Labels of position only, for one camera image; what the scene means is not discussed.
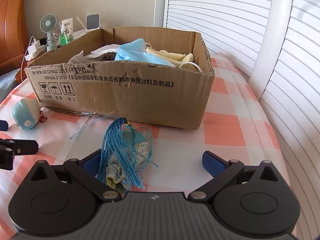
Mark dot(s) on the blue surgical face mask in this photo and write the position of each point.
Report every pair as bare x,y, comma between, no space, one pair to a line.
136,51

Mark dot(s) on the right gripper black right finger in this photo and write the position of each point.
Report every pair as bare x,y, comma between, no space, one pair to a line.
224,174

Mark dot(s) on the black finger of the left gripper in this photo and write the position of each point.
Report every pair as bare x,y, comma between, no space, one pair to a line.
19,147
4,125

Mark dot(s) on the wooden bed headboard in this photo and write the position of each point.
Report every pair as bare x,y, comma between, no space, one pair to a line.
14,37

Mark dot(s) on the green small box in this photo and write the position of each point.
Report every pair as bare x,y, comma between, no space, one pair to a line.
62,39

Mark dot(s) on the wooden nightstand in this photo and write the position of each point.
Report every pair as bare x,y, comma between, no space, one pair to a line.
20,76

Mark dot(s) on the green desk fan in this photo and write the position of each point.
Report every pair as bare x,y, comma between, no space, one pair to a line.
47,25

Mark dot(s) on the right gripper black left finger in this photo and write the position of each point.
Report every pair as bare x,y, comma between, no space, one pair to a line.
85,172

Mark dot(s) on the white stand with screen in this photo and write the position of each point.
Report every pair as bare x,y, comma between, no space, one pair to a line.
92,21

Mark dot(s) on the brown cardboard box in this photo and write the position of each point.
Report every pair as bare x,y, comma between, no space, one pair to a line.
138,91

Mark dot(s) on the brown knitted scrunchie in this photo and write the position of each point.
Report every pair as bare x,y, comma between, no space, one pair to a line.
108,56

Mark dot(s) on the white louvered closet door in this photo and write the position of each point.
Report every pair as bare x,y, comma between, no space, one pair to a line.
275,46

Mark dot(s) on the pink white checkered tablecloth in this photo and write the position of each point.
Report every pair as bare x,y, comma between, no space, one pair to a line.
234,126

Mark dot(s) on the cream yellow cloth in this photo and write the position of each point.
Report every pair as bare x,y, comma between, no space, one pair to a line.
174,58

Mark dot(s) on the light blue round toy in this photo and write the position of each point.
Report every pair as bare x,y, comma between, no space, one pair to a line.
27,113

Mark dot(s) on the grey cloud-print bedding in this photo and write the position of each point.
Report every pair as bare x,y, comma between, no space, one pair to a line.
8,82

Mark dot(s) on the white power strip charger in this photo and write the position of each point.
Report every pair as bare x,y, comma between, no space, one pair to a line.
34,49

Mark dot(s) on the white lace-edged cloth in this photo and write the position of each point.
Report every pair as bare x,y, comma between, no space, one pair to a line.
113,48

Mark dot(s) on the blue tassel sachet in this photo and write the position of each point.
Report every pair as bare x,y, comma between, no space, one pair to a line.
125,151

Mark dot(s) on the white card box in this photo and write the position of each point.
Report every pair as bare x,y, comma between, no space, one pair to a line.
67,25

